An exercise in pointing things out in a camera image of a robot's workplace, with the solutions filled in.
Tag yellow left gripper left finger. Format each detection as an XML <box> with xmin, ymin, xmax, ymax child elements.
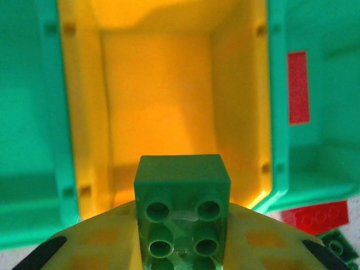
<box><xmin>15</xmin><ymin>199</ymin><xmax>146</xmax><ymax>270</ymax></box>

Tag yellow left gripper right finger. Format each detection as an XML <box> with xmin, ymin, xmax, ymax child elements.
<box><xmin>219</xmin><ymin>201</ymin><xmax>351</xmax><ymax>270</ymax></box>

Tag red lego brick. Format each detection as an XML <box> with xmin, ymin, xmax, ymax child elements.
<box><xmin>286</xmin><ymin>50</ymin><xmax>312</xmax><ymax>126</ymax></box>
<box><xmin>282</xmin><ymin>200</ymin><xmax>350</xmax><ymax>236</ymax></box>

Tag small square green lego brick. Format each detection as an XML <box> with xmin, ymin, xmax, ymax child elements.
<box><xmin>134</xmin><ymin>154</ymin><xmax>232</xmax><ymax>270</ymax></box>

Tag green plastic bin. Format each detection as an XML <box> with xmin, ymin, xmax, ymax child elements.
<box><xmin>0</xmin><ymin>0</ymin><xmax>80</xmax><ymax>251</ymax></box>
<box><xmin>254</xmin><ymin>0</ymin><xmax>360</xmax><ymax>215</ymax></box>

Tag yellow plastic bin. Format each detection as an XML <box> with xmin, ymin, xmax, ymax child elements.
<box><xmin>57</xmin><ymin>0</ymin><xmax>275</xmax><ymax>223</ymax></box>

